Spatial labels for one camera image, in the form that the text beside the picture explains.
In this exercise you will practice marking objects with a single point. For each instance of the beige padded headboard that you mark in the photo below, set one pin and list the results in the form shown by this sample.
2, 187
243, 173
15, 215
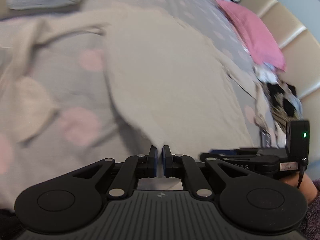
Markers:
297, 44

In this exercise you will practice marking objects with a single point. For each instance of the black tracker with green light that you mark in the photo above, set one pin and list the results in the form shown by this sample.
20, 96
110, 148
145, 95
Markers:
298, 139

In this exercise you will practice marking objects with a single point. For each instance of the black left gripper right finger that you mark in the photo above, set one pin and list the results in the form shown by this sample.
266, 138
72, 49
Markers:
188, 171

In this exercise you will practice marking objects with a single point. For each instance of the grey pink-dotted bed sheet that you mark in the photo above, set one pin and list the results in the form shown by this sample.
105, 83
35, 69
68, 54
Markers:
75, 84

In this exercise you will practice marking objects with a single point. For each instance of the pile of unfolded clothes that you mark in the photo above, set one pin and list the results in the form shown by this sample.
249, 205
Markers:
284, 105

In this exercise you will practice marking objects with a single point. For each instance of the pink pillow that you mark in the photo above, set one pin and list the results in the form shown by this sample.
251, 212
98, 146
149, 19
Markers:
255, 34

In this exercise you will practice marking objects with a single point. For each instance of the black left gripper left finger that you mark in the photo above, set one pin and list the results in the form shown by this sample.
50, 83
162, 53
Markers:
131, 171

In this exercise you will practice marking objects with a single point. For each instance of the cream white sweatshirt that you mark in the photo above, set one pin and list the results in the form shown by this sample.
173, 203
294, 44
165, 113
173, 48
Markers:
162, 79

